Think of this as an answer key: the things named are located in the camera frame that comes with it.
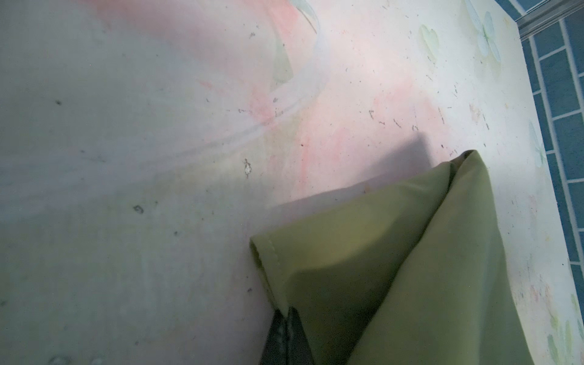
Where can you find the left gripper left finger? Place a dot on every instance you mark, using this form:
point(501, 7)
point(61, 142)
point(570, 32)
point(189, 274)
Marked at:
point(275, 349)

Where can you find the right aluminium corner post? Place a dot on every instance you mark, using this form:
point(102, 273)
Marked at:
point(544, 15)

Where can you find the olive green skirt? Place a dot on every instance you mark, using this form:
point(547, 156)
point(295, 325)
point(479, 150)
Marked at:
point(414, 273)

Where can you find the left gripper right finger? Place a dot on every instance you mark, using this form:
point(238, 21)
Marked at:
point(297, 346)

